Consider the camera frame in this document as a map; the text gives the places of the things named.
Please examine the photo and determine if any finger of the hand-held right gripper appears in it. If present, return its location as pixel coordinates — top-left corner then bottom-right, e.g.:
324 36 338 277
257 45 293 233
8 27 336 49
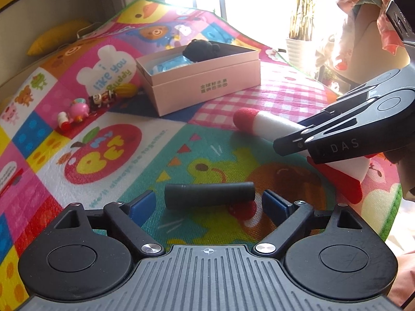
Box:
300 69 412 130
273 99 401 155

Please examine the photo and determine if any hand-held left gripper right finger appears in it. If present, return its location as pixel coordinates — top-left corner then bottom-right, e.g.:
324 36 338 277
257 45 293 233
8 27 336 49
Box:
254 189 364 257

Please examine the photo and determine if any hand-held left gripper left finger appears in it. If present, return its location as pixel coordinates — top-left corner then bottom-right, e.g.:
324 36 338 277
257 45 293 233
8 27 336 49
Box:
52 190 165 257

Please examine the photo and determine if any red and white foam rocket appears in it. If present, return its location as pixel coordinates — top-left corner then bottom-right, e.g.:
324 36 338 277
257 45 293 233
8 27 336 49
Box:
233 107 368 204

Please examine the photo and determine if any black cylinder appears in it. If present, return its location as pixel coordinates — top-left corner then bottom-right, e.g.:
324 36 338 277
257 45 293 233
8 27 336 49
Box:
165 182 255 208

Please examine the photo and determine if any pink cardboard box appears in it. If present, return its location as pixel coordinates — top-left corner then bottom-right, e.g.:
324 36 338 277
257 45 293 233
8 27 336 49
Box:
135 40 261 117

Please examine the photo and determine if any pink pig toy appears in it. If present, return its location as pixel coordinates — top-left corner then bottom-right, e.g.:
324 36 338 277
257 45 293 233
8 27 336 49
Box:
69 98 91 124

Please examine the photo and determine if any small black and white figure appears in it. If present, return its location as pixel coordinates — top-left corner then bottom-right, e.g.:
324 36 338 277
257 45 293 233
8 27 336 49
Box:
88 91 117 109

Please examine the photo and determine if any yellow pudding toy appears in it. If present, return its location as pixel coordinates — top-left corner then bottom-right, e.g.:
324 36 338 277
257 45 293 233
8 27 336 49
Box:
115 83 140 98

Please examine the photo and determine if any black plush cat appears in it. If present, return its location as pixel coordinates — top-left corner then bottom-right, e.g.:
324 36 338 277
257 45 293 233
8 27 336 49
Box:
182 39 221 62

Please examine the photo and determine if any blue packet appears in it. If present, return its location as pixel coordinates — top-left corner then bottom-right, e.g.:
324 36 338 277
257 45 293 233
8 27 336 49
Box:
151 55 195 75

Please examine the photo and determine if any small red potted plant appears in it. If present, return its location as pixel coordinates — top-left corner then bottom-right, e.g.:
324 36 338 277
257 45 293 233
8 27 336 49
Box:
319 68 339 92

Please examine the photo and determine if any chair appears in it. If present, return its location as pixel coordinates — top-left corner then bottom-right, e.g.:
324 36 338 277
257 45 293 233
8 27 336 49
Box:
337 3 414 86

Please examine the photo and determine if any colourful cartoon play mat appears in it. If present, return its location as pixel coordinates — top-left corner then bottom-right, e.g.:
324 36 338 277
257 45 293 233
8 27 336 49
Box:
0 0 403 299

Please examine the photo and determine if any white plant pot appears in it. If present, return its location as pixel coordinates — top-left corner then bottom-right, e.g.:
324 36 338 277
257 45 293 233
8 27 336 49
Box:
285 37 321 72

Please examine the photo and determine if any tall green potted plant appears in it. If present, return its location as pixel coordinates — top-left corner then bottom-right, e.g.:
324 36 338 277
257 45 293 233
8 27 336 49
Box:
288 0 352 41

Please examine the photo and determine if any person's pink clothing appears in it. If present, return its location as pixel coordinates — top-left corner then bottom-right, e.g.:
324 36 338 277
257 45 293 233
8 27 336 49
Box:
387 253 415 311

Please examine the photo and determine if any beige sofa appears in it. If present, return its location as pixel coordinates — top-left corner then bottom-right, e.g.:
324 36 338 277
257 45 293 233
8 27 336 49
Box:
0 0 143 111

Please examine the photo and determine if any yellow cushion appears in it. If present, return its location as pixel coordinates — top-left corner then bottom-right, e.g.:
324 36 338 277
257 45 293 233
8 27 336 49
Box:
26 19 93 56

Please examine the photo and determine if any white cable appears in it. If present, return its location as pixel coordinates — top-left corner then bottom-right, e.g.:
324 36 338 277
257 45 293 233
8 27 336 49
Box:
75 22 102 39

